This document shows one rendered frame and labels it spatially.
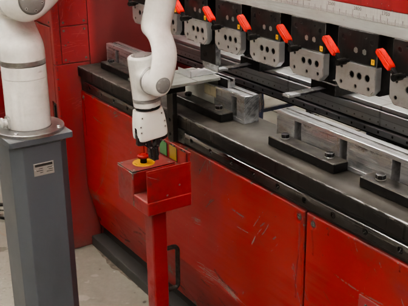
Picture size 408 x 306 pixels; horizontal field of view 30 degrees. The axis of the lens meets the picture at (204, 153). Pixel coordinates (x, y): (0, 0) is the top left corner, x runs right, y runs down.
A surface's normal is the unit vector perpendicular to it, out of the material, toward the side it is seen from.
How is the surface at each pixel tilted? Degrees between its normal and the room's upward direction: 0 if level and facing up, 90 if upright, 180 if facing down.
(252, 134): 0
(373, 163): 90
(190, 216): 90
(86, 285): 0
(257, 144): 0
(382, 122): 90
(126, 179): 90
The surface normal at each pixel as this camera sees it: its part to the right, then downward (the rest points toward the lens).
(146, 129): 0.47, 0.33
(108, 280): -0.01, -0.94
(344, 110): -0.84, 0.19
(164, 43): 0.55, -0.44
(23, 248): -0.20, 0.34
